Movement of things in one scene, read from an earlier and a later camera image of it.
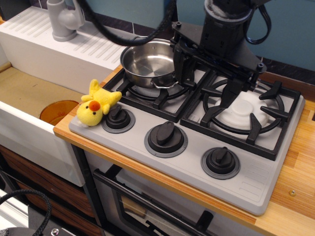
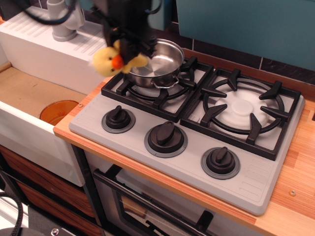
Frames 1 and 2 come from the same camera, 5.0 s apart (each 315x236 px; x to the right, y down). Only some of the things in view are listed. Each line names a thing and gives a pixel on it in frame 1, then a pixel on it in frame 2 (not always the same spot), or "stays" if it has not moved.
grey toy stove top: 199,157 stays
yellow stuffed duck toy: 90,112 -> 107,61
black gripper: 245,65 -> 136,29
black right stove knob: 220,163 stays
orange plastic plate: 56,111 stays
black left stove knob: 118,120 stays
